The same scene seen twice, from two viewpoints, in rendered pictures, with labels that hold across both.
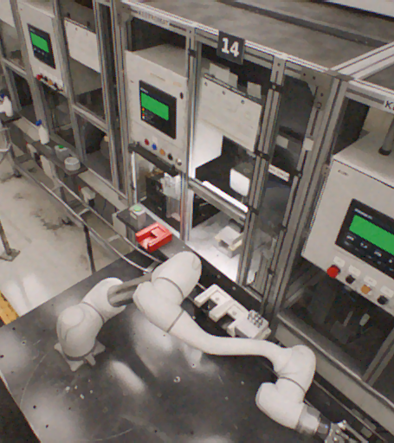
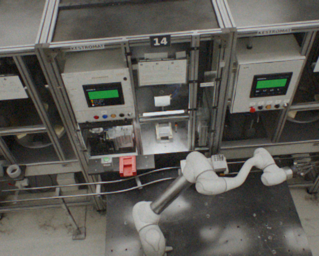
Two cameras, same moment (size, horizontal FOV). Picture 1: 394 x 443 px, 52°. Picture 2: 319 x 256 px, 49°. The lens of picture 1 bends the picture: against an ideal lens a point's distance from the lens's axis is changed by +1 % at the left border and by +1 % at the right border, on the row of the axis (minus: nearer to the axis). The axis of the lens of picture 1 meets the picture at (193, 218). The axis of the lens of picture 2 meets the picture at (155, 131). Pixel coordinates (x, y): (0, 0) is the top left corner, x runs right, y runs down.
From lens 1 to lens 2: 1.40 m
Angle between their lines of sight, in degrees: 32
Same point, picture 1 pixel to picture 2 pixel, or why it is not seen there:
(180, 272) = (205, 163)
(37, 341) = not seen: outside the picture
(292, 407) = (281, 173)
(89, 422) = not seen: outside the picture
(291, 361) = (263, 158)
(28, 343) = not seen: outside the picture
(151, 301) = (212, 185)
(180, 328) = (229, 184)
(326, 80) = (225, 34)
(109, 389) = (190, 249)
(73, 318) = (155, 236)
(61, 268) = (39, 244)
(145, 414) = (215, 240)
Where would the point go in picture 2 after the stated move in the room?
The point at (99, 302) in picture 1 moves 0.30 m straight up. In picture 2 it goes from (152, 219) to (149, 198)
